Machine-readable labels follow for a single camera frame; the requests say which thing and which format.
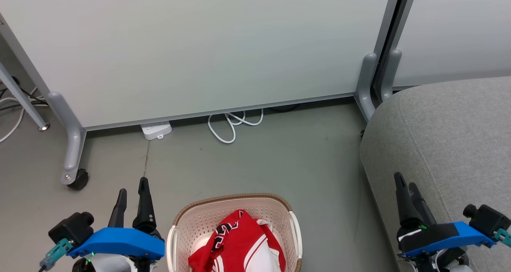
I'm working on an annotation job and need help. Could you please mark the teal left camera connector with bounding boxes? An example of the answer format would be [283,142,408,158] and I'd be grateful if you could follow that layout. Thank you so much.
[39,238,75,272]

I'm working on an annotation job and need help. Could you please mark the black caster wheel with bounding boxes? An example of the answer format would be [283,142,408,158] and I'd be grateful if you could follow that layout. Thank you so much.
[67,169,89,191]

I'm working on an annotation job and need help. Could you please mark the black floor cables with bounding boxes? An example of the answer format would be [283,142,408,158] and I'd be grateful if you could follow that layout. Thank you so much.
[0,77,49,112]

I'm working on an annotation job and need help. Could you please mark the narrow white partition panel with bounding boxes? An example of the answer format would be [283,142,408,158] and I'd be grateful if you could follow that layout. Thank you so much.
[380,0,511,101]

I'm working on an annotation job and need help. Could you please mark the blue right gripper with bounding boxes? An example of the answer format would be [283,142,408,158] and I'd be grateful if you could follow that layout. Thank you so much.
[394,172,496,259]

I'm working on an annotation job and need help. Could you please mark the teal right camera connector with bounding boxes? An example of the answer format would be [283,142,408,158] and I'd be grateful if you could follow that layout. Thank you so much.
[494,228,511,248]

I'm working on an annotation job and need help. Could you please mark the teal camera connector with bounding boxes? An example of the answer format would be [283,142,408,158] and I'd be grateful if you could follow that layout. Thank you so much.
[39,238,75,272]
[494,228,511,248]

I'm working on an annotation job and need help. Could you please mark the cream plastic laundry basket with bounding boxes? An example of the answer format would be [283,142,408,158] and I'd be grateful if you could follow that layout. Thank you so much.
[166,193,303,272]

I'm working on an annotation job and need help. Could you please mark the grey fabric sofa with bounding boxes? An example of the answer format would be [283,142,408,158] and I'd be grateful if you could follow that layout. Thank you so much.
[359,76,511,272]

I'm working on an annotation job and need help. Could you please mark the grey metal leg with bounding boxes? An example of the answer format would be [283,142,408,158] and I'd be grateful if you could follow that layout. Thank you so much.
[0,62,51,132]

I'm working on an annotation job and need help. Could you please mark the large white partition panel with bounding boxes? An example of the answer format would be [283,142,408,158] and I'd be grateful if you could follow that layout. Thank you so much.
[0,0,404,186]

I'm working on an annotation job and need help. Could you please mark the thin white floor cable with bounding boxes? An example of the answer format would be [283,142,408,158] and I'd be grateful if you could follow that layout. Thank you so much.
[0,87,39,144]

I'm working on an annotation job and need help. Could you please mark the white power strip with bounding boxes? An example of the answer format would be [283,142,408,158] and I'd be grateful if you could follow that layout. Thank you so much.
[140,121,173,141]

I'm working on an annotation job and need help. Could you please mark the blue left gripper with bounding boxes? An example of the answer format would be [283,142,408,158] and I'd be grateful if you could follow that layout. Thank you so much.
[67,177,165,261]

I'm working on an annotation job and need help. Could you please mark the red and white garment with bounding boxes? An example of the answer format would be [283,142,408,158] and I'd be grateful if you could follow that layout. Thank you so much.
[188,209,286,272]

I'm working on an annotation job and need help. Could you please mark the looped white cable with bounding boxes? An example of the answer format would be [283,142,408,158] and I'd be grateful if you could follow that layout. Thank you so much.
[207,108,264,145]

